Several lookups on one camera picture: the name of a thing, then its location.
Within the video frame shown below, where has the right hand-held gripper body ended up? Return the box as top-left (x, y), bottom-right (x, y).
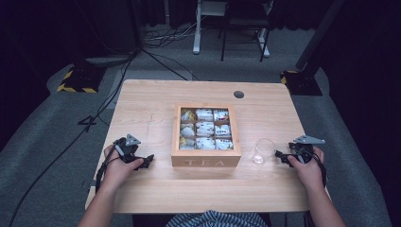
top-left (288, 134), bottom-right (326, 165)

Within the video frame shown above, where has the black yellow striped stand base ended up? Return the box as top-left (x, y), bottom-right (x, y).
top-left (56, 64), bottom-right (108, 95)
top-left (279, 69), bottom-right (323, 96)

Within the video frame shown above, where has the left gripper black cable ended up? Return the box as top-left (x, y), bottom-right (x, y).
top-left (94, 155), bottom-right (122, 194)

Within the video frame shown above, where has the black slanted pole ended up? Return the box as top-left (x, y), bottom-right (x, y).
top-left (294, 0), bottom-right (346, 72)

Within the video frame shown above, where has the wooden tea box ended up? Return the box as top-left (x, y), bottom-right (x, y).
top-left (170, 103), bottom-right (242, 168)

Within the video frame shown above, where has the long black floor cable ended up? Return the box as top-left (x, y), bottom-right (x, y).
top-left (8, 58), bottom-right (135, 227)

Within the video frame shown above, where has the striped clothing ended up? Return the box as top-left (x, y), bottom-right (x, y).
top-left (165, 210), bottom-right (269, 227)

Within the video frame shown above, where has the group of white tea bags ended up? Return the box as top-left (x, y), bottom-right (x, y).
top-left (179, 108), bottom-right (235, 151)

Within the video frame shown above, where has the bundle of floor cables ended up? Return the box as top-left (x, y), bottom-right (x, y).
top-left (144, 18), bottom-right (198, 50)

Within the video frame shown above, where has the white desk frame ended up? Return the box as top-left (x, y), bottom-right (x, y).
top-left (192, 0), bottom-right (271, 59)

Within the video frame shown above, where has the black metal chair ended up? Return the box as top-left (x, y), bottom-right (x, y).
top-left (219, 0), bottom-right (272, 62)

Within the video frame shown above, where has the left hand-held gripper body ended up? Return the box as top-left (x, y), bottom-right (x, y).
top-left (113, 133), bottom-right (146, 164)

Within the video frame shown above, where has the person's left hand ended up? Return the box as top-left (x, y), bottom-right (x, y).
top-left (102, 145), bottom-right (145, 190)

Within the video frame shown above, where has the clear glass cup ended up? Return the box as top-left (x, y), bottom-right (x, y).
top-left (251, 137), bottom-right (278, 166)

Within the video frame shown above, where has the person's right hand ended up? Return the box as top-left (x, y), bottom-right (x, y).
top-left (287, 146), bottom-right (325, 190)

